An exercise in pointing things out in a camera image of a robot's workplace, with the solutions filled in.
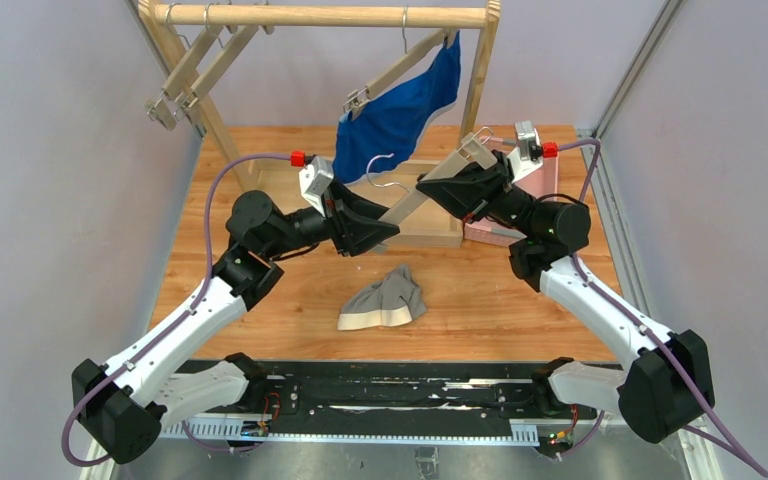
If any wooden hanger with grey underwear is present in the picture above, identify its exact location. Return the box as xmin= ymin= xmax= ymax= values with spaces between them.
xmin=365 ymin=126 xmax=496 ymax=253

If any grey underwear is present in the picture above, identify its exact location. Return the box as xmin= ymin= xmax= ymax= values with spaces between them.
xmin=337 ymin=264 xmax=428 ymax=331

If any wooden clip hanger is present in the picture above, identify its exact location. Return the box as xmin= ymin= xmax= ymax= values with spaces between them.
xmin=163 ymin=3 xmax=275 ymax=121
xmin=137 ymin=1 xmax=238 ymax=137

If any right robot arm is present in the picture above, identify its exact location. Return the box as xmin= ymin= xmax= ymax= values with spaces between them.
xmin=416 ymin=160 xmax=715 ymax=443

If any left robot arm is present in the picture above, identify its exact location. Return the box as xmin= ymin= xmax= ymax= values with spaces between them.
xmin=61 ymin=183 xmax=400 ymax=467

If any blue underwear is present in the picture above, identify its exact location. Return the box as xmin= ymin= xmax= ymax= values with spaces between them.
xmin=333 ymin=32 xmax=461 ymax=184

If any wooden hanger with blue underwear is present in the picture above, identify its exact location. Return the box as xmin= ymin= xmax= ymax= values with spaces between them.
xmin=339 ymin=5 xmax=459 ymax=122

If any empty wooden clip hanger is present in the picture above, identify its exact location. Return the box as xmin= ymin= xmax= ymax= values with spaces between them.
xmin=137 ymin=1 xmax=238 ymax=137

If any wooden clothes rack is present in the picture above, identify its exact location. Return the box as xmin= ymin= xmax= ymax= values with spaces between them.
xmin=137 ymin=1 xmax=500 ymax=254

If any pink plastic basket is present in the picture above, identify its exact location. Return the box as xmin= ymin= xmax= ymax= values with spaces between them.
xmin=463 ymin=135 xmax=558 ymax=246

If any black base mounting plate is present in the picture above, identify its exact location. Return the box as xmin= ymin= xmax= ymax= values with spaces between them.
xmin=210 ymin=361 xmax=596 ymax=440

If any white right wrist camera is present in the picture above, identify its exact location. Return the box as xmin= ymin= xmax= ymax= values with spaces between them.
xmin=507 ymin=121 xmax=544 ymax=182

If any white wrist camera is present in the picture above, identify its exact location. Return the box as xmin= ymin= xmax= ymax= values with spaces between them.
xmin=507 ymin=121 xmax=544 ymax=182
xmin=299 ymin=155 xmax=334 ymax=216

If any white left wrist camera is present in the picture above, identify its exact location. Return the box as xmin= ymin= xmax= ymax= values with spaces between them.
xmin=299 ymin=155 xmax=334 ymax=216

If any aluminium frame rail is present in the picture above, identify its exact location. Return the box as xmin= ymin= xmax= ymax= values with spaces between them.
xmin=576 ymin=0 xmax=723 ymax=480

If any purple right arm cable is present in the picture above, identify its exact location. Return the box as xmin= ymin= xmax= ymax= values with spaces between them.
xmin=541 ymin=137 xmax=768 ymax=479

